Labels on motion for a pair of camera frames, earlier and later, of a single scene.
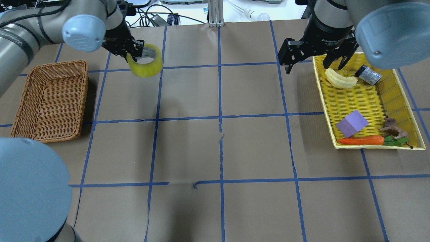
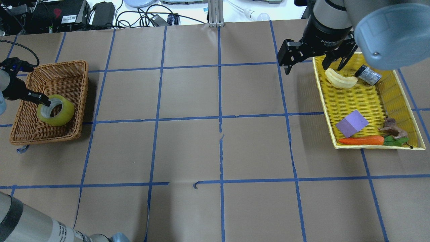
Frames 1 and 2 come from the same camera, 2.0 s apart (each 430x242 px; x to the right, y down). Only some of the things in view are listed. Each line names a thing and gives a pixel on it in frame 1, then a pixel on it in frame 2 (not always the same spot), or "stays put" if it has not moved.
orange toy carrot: (370, 140) stays put
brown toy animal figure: (390, 128) stays put
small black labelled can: (368, 74) stays put
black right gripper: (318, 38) stays put
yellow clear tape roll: (148, 70) to (44, 112)
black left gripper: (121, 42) to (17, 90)
